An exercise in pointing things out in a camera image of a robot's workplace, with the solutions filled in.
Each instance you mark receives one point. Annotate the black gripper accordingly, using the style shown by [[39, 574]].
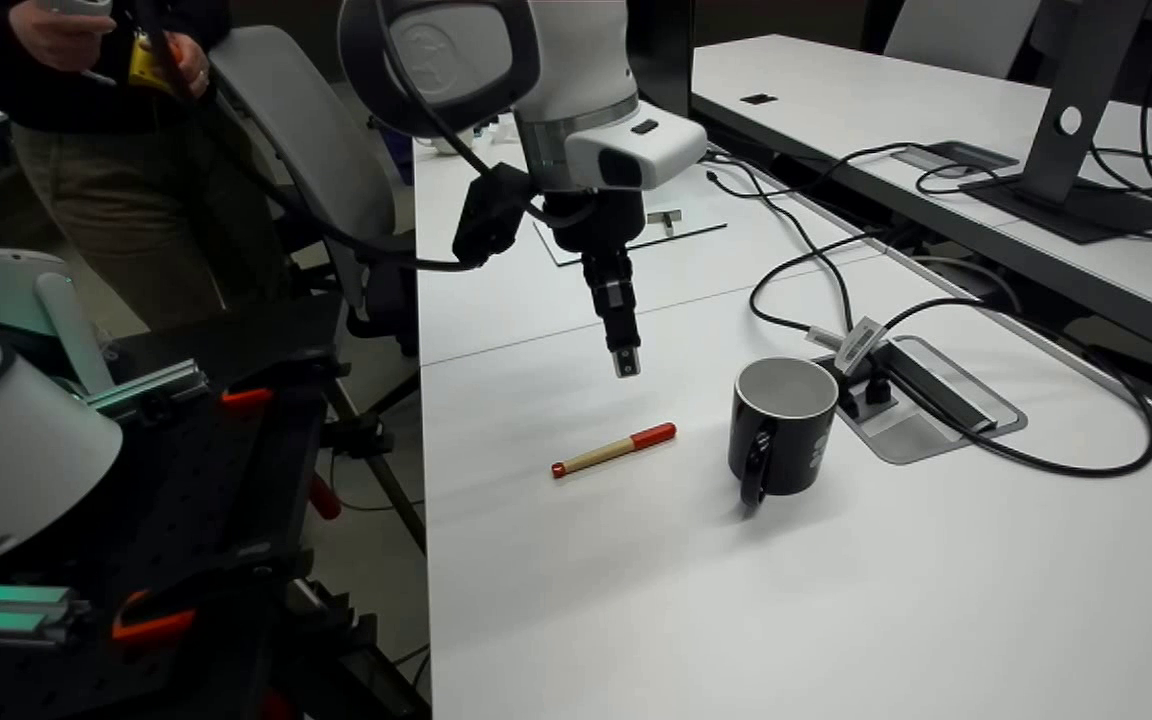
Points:
[[605, 253]]

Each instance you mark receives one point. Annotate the tan marker with red cap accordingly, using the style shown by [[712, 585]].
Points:
[[618, 450]]

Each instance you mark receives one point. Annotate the yellow and orange object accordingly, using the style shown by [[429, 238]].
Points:
[[144, 61]]

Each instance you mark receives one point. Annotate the white handheld controller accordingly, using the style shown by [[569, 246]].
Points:
[[78, 5]]

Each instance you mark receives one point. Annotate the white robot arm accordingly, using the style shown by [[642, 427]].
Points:
[[577, 66]]

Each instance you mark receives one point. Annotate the black mug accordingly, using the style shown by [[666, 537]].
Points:
[[780, 447]]

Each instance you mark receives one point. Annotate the person's left hand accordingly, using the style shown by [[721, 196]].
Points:
[[191, 66]]

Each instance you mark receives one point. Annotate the person's right hand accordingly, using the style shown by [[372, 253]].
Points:
[[63, 32]]

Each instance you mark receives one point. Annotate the white plug adapter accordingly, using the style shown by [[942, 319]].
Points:
[[857, 345]]

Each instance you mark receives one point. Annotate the small flat black item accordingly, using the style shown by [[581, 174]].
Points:
[[757, 96]]

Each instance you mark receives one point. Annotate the black computer monitor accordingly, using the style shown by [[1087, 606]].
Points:
[[670, 52]]

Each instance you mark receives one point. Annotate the grey table outlet box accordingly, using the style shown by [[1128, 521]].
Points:
[[931, 402]]

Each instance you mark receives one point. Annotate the grey office chair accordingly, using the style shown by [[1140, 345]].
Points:
[[309, 147]]

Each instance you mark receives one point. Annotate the flat black device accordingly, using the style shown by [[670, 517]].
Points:
[[969, 158]]

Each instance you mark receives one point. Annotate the black robot mounting cart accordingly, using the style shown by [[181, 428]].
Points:
[[203, 504]]

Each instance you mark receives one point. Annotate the white chair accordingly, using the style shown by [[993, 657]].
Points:
[[962, 32]]

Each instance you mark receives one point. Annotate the person in khaki trousers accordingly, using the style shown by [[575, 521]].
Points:
[[111, 200]]

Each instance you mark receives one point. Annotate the grey monitor stand with hole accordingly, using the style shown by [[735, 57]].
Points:
[[1080, 66]]

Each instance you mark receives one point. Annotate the orange clamp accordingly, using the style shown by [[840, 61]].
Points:
[[149, 627]]

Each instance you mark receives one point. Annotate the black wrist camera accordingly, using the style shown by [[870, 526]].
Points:
[[488, 214]]

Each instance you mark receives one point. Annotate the aluminium extrusion rail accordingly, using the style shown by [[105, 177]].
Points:
[[140, 386], [3, 611]]

